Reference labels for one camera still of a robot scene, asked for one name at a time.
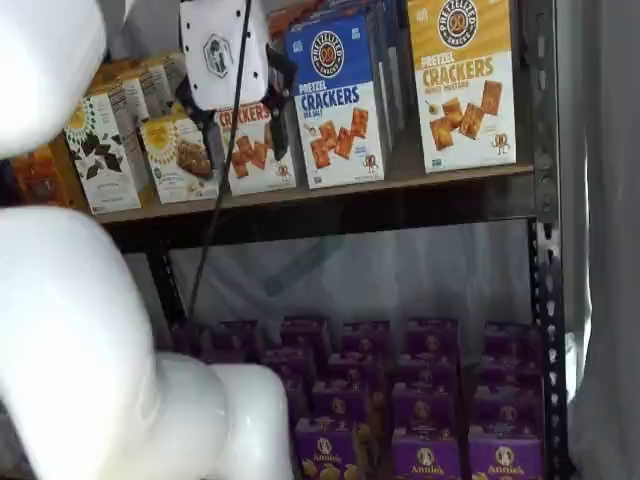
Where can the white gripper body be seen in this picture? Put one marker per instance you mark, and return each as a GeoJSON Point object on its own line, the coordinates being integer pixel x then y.
{"type": "Point", "coordinates": [220, 50]}

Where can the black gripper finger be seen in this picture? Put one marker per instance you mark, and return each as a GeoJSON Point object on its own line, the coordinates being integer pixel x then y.
{"type": "Point", "coordinates": [281, 120]}
{"type": "Point", "coordinates": [207, 137]}

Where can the blue pretzel crackers box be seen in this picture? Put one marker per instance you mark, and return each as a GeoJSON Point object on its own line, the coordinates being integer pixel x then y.
{"type": "Point", "coordinates": [387, 75]}
{"type": "Point", "coordinates": [345, 60]}

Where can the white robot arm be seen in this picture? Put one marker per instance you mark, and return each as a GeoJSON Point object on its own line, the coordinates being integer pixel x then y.
{"type": "Point", "coordinates": [60, 300]}

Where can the white box brown bars print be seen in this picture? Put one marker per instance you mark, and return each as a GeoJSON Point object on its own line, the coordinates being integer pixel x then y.
{"type": "Point", "coordinates": [162, 80]}
{"type": "Point", "coordinates": [175, 175]}

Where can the orange pretzel crackers box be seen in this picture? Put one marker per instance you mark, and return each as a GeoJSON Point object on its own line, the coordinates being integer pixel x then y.
{"type": "Point", "coordinates": [255, 175]}
{"type": "Point", "coordinates": [282, 22]}

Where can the white box chocolate pieces print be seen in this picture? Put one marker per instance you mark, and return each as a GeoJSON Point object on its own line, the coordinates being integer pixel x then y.
{"type": "Point", "coordinates": [107, 175]}
{"type": "Point", "coordinates": [125, 95]}

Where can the wooden shelf board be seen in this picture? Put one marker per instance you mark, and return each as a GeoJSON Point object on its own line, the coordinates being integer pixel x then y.
{"type": "Point", "coordinates": [400, 181]}

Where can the dark orange snack box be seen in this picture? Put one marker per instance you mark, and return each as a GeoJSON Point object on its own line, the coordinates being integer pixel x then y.
{"type": "Point", "coordinates": [40, 175]}

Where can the yellow pretzel crackers box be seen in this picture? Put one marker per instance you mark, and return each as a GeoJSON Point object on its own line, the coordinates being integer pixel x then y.
{"type": "Point", "coordinates": [465, 100]}

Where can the purple Annie's snack box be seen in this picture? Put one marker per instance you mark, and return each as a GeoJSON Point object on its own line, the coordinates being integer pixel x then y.
{"type": "Point", "coordinates": [366, 340]}
{"type": "Point", "coordinates": [290, 370]}
{"type": "Point", "coordinates": [426, 372]}
{"type": "Point", "coordinates": [340, 402]}
{"type": "Point", "coordinates": [325, 450]}
{"type": "Point", "coordinates": [512, 342]}
{"type": "Point", "coordinates": [505, 462]}
{"type": "Point", "coordinates": [507, 412]}
{"type": "Point", "coordinates": [424, 407]}
{"type": "Point", "coordinates": [355, 370]}
{"type": "Point", "coordinates": [431, 337]}
{"type": "Point", "coordinates": [306, 332]}
{"type": "Point", "coordinates": [425, 457]}
{"type": "Point", "coordinates": [186, 340]}
{"type": "Point", "coordinates": [510, 375]}
{"type": "Point", "coordinates": [232, 340]}

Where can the green tape strip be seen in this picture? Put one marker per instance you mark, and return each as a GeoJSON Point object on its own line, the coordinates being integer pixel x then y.
{"type": "Point", "coordinates": [300, 270]}

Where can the translucent plastic sheet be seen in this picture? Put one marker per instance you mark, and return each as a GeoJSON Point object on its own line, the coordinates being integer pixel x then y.
{"type": "Point", "coordinates": [425, 275]}

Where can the grey curtain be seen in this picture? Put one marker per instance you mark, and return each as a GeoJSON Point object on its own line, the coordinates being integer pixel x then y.
{"type": "Point", "coordinates": [605, 250]}

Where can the dark metal shelving frame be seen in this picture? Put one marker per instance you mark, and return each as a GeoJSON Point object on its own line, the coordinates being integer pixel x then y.
{"type": "Point", "coordinates": [546, 150]}

